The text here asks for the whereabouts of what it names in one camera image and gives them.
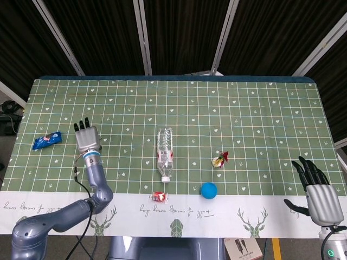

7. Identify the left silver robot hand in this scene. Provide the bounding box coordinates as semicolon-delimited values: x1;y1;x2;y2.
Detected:
74;116;102;153

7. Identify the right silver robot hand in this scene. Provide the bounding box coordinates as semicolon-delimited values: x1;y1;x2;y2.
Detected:
283;155;344;227

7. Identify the blue snack packet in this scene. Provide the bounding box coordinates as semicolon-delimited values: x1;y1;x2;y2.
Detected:
32;131;62;151

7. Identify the clear plastic water bottle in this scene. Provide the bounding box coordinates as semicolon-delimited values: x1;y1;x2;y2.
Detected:
156;127;174;183

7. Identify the red wrapped candy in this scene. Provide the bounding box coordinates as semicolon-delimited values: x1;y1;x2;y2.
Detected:
150;191;169;203

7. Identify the dark folding screen panel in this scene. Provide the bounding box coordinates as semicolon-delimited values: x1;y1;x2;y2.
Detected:
0;0;85;94
211;0;347;78
35;0;151;76
292;16;347;148
132;0;236;76

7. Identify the green checkered tablecloth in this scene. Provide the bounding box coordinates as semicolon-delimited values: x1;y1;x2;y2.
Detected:
0;78;347;239

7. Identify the red yellow candy wrapper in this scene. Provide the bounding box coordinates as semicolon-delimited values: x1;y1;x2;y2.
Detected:
211;151;229;169

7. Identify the blue ball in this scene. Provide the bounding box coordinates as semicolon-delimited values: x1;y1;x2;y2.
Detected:
200;182;218;199

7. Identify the grey robot torso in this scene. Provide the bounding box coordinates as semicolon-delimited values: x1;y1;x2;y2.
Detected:
108;237;226;260

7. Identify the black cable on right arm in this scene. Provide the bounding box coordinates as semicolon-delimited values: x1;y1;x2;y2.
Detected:
320;226;342;260

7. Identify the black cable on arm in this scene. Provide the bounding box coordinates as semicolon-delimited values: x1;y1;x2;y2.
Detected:
65;155;94;260
320;226;342;260

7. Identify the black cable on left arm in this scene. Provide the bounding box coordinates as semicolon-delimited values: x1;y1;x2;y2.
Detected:
65;155;94;260

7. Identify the black device with cables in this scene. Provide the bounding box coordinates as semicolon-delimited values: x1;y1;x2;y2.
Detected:
0;100;25;137

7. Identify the white cable product box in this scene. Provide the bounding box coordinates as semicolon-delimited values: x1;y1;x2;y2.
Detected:
224;237;264;260

